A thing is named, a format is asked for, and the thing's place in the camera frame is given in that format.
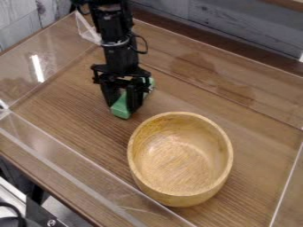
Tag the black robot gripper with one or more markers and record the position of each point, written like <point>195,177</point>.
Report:
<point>121,73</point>

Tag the green rectangular block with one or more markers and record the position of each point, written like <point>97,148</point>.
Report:
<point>119,108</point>

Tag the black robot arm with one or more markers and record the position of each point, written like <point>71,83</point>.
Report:
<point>112,19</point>

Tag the brown wooden bowl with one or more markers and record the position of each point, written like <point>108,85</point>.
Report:
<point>180,157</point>

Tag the clear acrylic tray walls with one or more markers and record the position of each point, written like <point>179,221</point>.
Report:
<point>67,143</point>

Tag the clear acrylic corner bracket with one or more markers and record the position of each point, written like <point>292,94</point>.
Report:
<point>87,31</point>

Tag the black metal bracket with screw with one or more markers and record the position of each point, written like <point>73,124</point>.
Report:
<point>39,217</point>

